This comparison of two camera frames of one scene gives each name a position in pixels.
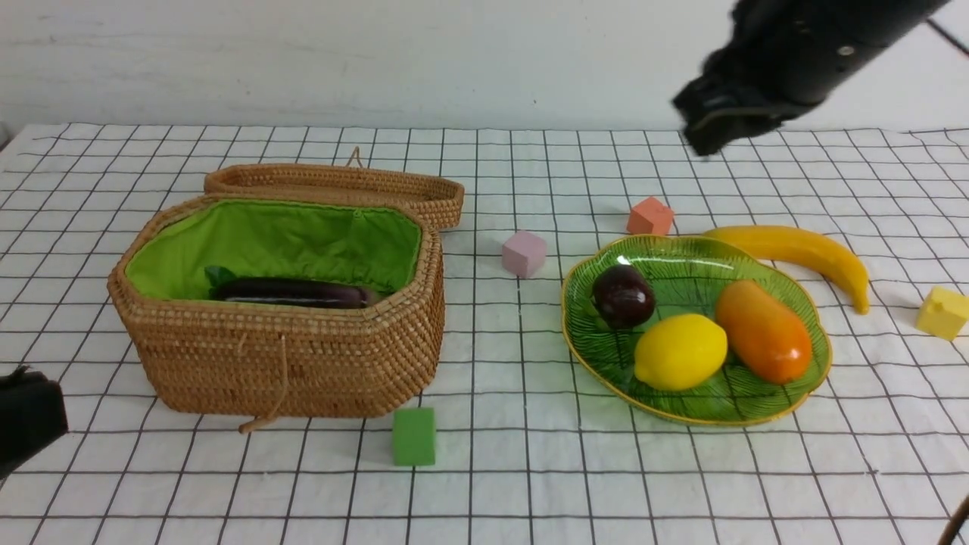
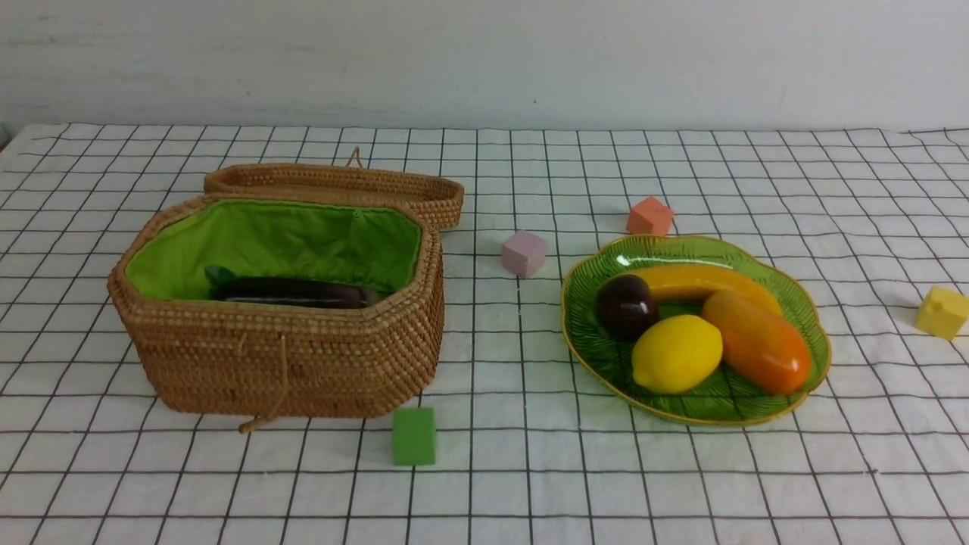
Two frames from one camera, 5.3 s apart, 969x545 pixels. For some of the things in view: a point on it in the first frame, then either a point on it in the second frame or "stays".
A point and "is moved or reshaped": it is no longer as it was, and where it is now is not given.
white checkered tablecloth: x=529 y=449 stays
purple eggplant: x=291 y=293 stays
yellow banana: x=757 y=239 → x=705 y=281
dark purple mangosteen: x=624 y=297 is moved or reshaped
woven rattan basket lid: x=439 y=196 stays
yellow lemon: x=680 y=352 stays
